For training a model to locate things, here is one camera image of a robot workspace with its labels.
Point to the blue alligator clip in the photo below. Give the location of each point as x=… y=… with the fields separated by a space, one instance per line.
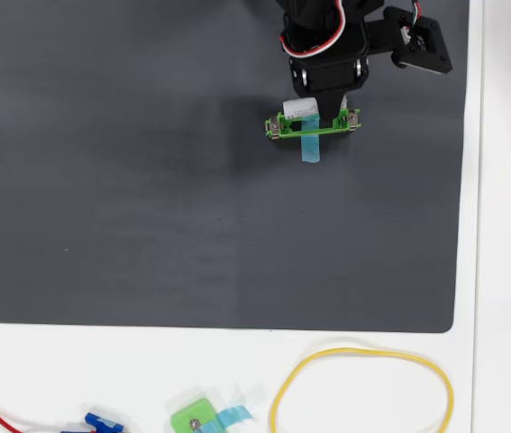
x=97 y=420

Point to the white AA battery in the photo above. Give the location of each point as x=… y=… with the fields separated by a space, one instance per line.
x=300 y=107

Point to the small green printed block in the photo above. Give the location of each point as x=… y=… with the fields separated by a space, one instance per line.
x=187 y=412

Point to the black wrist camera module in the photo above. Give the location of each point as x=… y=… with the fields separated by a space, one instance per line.
x=426 y=45

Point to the dark gray textured mat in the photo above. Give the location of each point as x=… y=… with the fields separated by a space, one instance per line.
x=102 y=203

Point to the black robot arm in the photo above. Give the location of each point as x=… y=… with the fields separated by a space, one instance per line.
x=309 y=11

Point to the short blue masking tape piece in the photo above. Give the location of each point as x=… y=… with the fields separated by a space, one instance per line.
x=234 y=415

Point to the long blue masking tape strip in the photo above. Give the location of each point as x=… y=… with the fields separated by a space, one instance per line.
x=311 y=149

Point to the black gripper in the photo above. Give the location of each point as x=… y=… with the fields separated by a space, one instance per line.
x=329 y=74

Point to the green battery holder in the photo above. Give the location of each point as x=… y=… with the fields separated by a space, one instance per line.
x=291 y=131

